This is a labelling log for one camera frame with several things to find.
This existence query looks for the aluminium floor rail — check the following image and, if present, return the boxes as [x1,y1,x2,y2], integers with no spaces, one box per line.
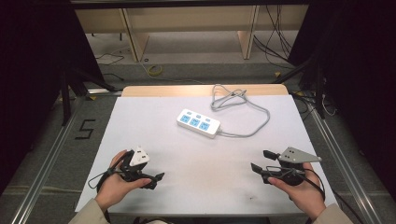
[10,95,87,224]
[306,99,385,224]

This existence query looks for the person's left hand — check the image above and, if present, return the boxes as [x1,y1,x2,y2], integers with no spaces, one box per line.
[94,149,153,213]

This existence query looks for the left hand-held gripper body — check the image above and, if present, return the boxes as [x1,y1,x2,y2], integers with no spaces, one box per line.
[120,145,154,189]

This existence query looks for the grey power strip cable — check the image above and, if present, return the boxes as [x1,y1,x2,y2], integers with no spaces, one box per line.
[210,83,271,139]

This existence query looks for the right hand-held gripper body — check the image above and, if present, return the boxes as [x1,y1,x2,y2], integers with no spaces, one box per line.
[261,146,323,188]

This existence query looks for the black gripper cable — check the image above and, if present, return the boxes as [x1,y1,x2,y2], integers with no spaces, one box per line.
[264,165,364,224]
[87,150,134,191]

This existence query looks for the bundle of black cables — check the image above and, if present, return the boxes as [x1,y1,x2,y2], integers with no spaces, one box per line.
[252,4,295,68]

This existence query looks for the person's right hand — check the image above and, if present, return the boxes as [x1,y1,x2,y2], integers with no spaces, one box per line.
[267,161,327,220]

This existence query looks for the white thin cable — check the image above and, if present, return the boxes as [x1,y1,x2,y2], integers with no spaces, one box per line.
[320,92,338,118]

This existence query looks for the light wooden desk frame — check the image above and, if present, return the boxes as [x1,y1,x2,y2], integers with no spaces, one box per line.
[74,3,310,63]

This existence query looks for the white table cover sheet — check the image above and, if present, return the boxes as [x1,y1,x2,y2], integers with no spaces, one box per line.
[75,94,339,217]

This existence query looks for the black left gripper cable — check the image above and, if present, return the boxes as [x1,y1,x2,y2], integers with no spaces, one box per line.
[87,150,134,191]

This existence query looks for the thin black floor cable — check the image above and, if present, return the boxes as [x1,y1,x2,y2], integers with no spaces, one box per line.
[94,51,125,67]

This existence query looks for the white power strip blue sockets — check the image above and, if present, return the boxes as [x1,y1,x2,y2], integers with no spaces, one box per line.
[176,108,222,140]

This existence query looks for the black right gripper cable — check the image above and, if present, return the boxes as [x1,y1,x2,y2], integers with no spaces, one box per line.
[264,165,364,224]

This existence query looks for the black metal stand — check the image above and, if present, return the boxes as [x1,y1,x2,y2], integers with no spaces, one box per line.
[272,57,327,119]
[59,63,123,127]

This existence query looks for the black curtain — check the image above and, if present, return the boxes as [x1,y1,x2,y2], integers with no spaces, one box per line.
[0,0,106,195]
[288,0,396,200]

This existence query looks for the yellow coiled cable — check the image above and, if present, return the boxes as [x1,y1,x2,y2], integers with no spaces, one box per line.
[147,63,163,77]

